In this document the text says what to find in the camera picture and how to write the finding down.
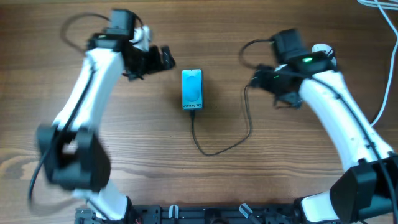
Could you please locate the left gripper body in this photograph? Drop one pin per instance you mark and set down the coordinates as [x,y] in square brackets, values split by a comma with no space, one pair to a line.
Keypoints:
[146,62]

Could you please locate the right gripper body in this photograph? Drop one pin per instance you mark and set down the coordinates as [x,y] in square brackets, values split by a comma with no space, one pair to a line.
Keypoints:
[272,80]

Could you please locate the Galaxy S25 smartphone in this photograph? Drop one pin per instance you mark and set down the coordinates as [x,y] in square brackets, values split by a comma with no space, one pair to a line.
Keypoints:
[192,89]

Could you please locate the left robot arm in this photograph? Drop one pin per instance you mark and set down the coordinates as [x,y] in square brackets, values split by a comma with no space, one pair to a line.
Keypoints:
[71,153]

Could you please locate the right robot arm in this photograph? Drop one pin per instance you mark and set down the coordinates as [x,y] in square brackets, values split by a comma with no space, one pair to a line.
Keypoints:
[368,186]

